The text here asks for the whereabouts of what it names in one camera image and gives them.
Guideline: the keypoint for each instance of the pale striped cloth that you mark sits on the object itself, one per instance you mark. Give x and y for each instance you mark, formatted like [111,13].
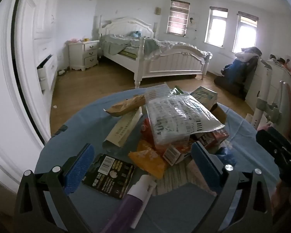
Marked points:
[179,179]

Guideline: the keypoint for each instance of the black packet with barcode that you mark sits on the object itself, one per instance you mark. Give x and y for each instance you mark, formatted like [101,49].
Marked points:
[111,177]

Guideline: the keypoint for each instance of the small floor item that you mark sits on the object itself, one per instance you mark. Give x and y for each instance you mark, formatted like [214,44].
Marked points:
[61,72]

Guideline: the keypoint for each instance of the red box with barcode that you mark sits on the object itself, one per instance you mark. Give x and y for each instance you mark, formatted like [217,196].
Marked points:
[177,154]

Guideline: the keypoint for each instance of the brown paper bag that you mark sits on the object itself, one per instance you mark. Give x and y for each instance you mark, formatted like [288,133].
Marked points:
[126,106]

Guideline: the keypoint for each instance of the white wardrobe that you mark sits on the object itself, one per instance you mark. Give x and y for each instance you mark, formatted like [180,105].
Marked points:
[43,17]

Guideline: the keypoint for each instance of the red packets under bag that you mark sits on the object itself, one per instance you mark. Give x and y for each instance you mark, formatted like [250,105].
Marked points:
[208,138]

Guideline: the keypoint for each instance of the white clothes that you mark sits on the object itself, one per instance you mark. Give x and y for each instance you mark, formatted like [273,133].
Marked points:
[242,56]

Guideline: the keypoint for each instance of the blue cloth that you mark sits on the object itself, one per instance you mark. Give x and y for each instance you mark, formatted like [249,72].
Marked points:
[235,70]

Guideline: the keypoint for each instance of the window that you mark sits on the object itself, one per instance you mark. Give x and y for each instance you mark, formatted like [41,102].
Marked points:
[246,32]
[215,26]

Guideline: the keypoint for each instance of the green packet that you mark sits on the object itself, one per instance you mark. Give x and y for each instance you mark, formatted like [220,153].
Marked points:
[177,91]

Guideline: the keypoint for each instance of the blue plush toy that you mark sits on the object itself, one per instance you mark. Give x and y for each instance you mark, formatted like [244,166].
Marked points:
[136,34]

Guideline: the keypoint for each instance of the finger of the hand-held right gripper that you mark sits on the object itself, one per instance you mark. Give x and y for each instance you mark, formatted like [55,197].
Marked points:
[266,138]

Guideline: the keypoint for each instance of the striped window blind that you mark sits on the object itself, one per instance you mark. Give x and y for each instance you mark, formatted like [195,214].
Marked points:
[178,17]

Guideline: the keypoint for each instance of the green and white box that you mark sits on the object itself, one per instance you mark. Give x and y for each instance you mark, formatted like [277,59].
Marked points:
[203,95]

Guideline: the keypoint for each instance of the white stand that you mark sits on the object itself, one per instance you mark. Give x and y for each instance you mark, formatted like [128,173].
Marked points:
[265,87]

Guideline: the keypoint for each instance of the brown cardboard piece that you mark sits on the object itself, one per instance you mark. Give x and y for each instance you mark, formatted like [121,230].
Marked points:
[219,114]

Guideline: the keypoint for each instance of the white bed frame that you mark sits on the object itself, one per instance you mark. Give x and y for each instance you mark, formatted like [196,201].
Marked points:
[169,63]

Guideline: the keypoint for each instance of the clear plastic blister pack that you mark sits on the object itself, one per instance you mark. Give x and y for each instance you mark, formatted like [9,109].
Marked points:
[157,92]

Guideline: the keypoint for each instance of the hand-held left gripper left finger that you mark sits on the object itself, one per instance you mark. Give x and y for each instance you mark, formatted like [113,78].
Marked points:
[77,167]

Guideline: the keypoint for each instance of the red snack packet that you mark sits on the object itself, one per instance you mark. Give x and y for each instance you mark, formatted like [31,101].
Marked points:
[146,128]

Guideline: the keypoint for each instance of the dark chair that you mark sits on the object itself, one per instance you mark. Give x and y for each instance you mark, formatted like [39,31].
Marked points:
[230,86]

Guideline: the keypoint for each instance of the open white drawer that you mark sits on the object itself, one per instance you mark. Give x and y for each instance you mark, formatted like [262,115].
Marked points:
[44,72]

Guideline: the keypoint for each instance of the silver printed foil bag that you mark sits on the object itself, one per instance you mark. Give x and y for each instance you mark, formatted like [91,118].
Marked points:
[179,119]

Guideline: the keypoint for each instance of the white nightstand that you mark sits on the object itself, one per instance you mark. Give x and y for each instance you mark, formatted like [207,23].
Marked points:
[83,54]

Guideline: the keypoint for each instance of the orange snack packet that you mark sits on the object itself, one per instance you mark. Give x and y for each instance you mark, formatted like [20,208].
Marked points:
[145,155]

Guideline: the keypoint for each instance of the wall poster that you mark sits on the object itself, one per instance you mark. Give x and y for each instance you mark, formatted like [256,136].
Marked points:
[288,65]

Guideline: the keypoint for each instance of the pale green bedding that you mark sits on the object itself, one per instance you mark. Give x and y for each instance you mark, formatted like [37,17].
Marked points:
[157,45]

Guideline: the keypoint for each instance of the white desk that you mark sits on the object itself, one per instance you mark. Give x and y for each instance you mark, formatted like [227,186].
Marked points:
[253,87]

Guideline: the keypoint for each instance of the purple tube with white cap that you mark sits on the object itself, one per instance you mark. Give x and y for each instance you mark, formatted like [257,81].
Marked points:
[131,203]

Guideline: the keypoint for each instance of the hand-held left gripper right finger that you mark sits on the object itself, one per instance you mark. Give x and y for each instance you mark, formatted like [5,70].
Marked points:
[203,165]

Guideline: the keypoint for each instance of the pink item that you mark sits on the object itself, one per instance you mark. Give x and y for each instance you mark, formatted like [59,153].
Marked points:
[74,40]

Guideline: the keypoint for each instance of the long cream box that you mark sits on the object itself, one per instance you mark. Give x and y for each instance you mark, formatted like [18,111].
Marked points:
[122,128]

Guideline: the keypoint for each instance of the beige wall fixture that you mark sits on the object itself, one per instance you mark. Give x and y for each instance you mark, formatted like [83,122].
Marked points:
[158,11]

